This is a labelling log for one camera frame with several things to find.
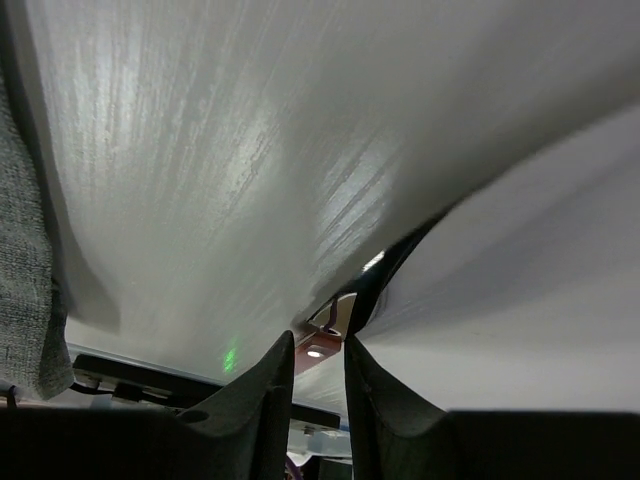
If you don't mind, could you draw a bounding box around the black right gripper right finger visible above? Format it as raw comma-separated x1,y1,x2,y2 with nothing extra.
344,337,639,479

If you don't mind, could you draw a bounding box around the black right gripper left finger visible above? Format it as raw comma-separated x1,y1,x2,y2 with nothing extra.
1,331,294,479

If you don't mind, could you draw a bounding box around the grey cloth napkin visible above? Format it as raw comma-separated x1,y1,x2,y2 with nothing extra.
1,82,74,400

